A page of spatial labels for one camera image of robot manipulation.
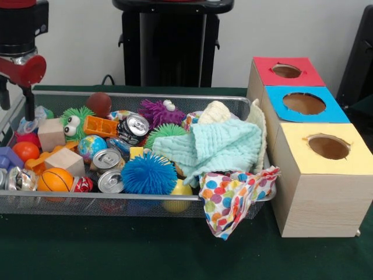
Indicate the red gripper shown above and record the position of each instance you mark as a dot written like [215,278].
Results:
[26,71]

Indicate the blue spiky rubber ball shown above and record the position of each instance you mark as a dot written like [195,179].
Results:
[150,173]

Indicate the mint green muslin cloth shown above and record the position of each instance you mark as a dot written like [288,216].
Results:
[227,146]

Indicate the white polka dot cloth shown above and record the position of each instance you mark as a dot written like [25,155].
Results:
[227,201]

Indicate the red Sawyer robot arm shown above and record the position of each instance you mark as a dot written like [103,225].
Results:
[20,26]

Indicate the wooden box with three holes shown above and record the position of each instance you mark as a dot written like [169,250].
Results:
[320,204]

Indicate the green spiky googly-eyed toy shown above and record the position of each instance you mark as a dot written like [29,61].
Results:
[81,113]

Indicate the orange toy brick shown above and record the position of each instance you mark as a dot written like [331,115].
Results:
[99,126]

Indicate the orange toy basketball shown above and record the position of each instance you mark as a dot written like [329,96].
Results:
[54,181]

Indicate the black soda can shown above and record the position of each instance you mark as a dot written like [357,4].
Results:
[134,126]

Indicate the purple spiky googly-eyed toy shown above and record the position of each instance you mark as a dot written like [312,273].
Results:
[160,113]

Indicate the dark green tablecloth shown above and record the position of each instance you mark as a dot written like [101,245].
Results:
[116,251]
[364,106]

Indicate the yellow ball with black print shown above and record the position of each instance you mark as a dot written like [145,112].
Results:
[182,189]

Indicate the black upright panel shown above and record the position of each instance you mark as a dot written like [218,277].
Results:
[358,58]

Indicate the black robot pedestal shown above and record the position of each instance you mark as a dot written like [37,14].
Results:
[175,43]

